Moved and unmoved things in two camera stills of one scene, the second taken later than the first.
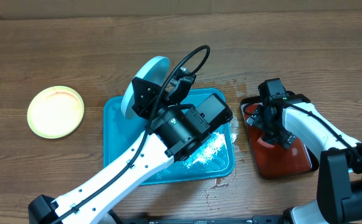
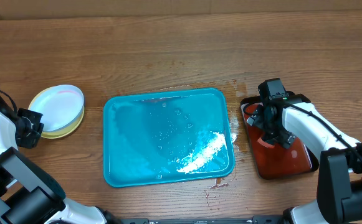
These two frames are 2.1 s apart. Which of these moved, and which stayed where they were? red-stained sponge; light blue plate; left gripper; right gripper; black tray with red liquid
Moved: light blue plate; left gripper
Stayed: right gripper; red-stained sponge; black tray with red liquid
